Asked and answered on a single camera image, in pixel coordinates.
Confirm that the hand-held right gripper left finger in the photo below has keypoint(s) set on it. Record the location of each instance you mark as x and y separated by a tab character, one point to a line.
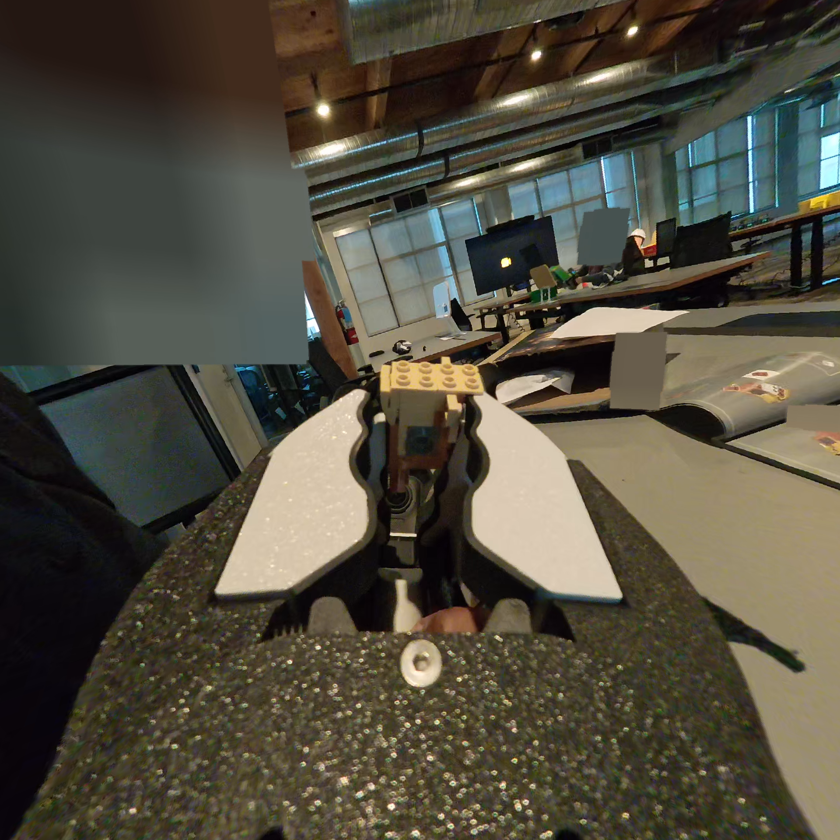
308	512

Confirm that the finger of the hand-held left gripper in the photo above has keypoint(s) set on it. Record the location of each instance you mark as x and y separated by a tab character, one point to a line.
376	459

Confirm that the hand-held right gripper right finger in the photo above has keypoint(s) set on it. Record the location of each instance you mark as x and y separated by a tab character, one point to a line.
538	518

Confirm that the tan and brown toy brick model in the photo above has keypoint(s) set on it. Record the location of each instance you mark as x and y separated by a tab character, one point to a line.
426	380

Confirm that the person's left hand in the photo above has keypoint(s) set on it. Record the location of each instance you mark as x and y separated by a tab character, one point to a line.
453	620

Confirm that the white crumpled paper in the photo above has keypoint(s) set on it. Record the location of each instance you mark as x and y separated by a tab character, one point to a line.
535	387

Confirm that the grey office table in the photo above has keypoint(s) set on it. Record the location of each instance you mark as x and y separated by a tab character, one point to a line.
446	341

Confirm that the red fire extinguisher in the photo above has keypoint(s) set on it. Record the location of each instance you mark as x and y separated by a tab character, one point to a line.
346	321

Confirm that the white sign stand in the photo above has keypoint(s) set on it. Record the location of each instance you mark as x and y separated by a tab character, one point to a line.
443	300

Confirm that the black framed glass partition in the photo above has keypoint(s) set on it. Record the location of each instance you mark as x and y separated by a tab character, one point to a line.
131	446

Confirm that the open cardboard box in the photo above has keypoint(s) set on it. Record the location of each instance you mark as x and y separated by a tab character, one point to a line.
610	321

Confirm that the grey instruction booklet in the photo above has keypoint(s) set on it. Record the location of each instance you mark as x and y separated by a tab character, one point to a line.
715	394

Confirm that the large dark monitor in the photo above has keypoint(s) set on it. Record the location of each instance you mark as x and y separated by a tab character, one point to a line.
499	256

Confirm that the small cardboard box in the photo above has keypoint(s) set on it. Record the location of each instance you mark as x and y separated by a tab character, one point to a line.
542	275

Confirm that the green box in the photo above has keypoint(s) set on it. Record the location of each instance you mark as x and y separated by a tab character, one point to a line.
564	277

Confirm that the long office table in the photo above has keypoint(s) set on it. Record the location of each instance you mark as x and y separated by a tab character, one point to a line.
656	279

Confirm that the black high-back office chair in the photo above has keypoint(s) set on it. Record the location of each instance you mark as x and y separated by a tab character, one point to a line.
665	236
702	239

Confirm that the long silver duct pipe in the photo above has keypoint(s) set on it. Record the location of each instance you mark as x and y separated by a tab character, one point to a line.
492	170
492	105

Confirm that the large silver ventilation duct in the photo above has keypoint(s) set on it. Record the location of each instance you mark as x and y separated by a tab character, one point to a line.
459	26

